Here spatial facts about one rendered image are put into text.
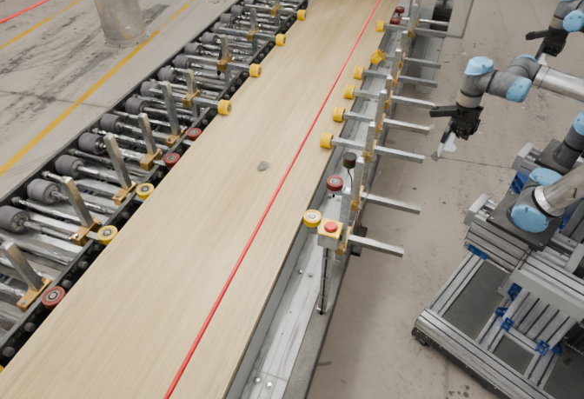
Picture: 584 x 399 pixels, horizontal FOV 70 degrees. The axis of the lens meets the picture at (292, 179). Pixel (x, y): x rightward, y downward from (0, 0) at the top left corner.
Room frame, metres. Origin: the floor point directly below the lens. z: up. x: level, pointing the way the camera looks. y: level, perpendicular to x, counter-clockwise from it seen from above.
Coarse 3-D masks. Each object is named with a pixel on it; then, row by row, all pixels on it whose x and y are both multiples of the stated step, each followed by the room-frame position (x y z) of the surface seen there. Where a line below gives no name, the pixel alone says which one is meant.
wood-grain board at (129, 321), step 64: (320, 0) 3.78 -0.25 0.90; (384, 0) 3.78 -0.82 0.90; (320, 64) 2.62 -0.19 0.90; (256, 128) 1.89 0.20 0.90; (320, 128) 1.89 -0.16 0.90; (192, 192) 1.39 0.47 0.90; (256, 192) 1.39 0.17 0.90; (128, 256) 1.02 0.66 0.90; (192, 256) 1.02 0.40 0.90; (256, 256) 1.02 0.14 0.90; (64, 320) 0.75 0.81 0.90; (128, 320) 0.75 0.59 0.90; (192, 320) 0.75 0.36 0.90; (256, 320) 0.75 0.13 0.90; (0, 384) 0.52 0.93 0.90; (64, 384) 0.52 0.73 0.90; (128, 384) 0.52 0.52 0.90; (192, 384) 0.52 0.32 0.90
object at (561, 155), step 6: (564, 138) 1.50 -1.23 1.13; (564, 144) 1.47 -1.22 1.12; (558, 150) 1.48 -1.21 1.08; (564, 150) 1.45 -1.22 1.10; (570, 150) 1.43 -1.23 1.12; (576, 150) 1.42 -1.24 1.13; (582, 150) 1.41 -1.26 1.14; (552, 156) 1.48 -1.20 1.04; (558, 156) 1.45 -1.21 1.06; (564, 156) 1.43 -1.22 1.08; (570, 156) 1.42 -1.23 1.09; (576, 156) 1.41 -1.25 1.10; (558, 162) 1.44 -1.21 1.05; (564, 162) 1.42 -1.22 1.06; (570, 162) 1.41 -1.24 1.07; (570, 168) 1.40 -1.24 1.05
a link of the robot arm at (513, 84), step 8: (496, 72) 1.16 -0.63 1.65; (504, 72) 1.16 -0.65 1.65; (512, 72) 1.16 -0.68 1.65; (520, 72) 1.16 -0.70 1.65; (496, 80) 1.14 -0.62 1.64; (504, 80) 1.13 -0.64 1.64; (512, 80) 1.12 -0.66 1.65; (520, 80) 1.12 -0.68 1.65; (528, 80) 1.12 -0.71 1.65; (488, 88) 1.14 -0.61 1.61; (496, 88) 1.13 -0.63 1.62; (504, 88) 1.11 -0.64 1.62; (512, 88) 1.10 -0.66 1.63; (520, 88) 1.10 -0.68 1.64; (528, 88) 1.09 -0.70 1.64; (504, 96) 1.11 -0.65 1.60; (512, 96) 1.10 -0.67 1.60; (520, 96) 1.09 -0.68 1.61
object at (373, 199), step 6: (330, 192) 1.45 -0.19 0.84; (336, 192) 1.44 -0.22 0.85; (372, 198) 1.39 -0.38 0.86; (378, 198) 1.39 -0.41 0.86; (384, 198) 1.39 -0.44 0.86; (378, 204) 1.37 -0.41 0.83; (384, 204) 1.36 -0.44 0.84; (390, 204) 1.36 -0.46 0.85; (396, 204) 1.35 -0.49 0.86; (402, 204) 1.35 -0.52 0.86; (408, 204) 1.35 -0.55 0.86; (402, 210) 1.34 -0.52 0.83; (408, 210) 1.33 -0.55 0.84; (414, 210) 1.32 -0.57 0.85; (420, 210) 1.31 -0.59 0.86
